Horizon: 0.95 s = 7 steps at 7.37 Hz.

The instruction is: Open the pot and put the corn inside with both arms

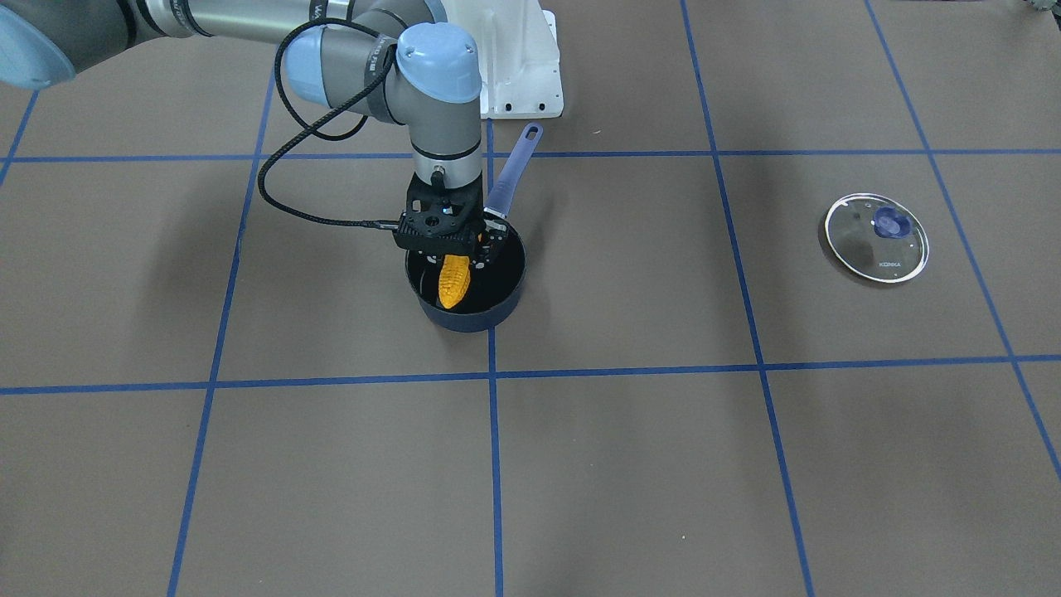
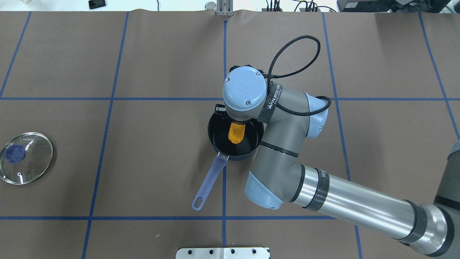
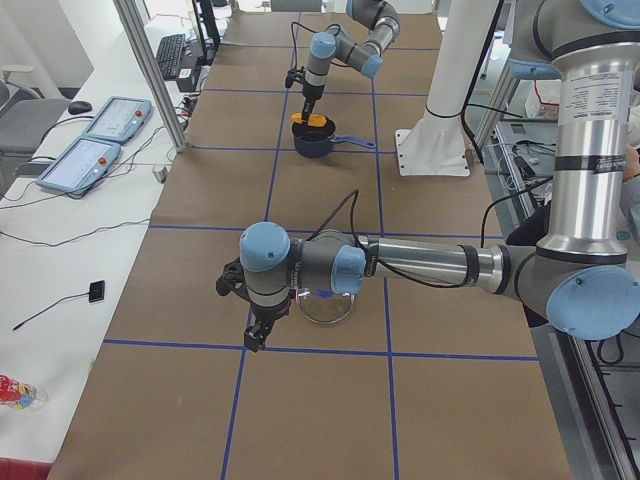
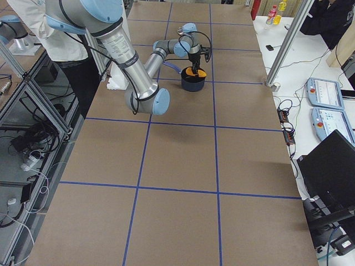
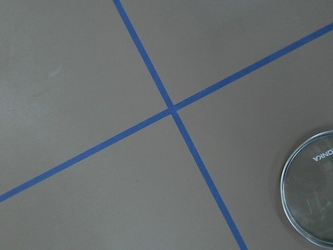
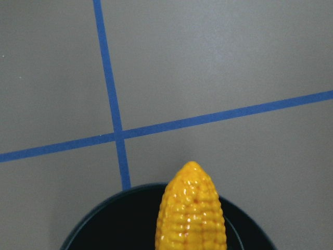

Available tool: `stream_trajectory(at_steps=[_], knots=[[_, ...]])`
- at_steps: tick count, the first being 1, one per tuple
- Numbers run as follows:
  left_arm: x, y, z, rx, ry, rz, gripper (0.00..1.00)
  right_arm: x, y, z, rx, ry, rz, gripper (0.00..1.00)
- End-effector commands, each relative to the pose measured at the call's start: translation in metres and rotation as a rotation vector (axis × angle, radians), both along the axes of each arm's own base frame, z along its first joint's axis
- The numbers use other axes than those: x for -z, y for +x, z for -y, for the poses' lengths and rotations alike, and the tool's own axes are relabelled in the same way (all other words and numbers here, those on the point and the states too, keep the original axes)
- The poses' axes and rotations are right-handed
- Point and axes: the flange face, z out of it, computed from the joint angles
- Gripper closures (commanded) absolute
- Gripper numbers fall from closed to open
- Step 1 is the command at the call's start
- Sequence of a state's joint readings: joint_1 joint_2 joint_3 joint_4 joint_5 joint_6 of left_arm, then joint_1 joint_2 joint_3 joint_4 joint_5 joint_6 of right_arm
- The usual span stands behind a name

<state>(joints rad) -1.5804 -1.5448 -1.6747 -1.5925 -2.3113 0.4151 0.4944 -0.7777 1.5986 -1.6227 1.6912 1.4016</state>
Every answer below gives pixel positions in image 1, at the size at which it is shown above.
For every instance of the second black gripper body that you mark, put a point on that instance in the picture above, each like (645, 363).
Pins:
(489, 245)

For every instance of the blue saucepan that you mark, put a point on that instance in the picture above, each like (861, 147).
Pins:
(495, 291)

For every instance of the yellow corn cob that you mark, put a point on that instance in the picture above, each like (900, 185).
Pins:
(454, 280)

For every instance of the glass pot lid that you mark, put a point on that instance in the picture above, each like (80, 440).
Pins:
(875, 238)

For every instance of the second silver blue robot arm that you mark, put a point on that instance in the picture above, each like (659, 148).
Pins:
(398, 62)

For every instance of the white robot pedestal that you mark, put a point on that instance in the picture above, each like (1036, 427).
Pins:
(519, 57)

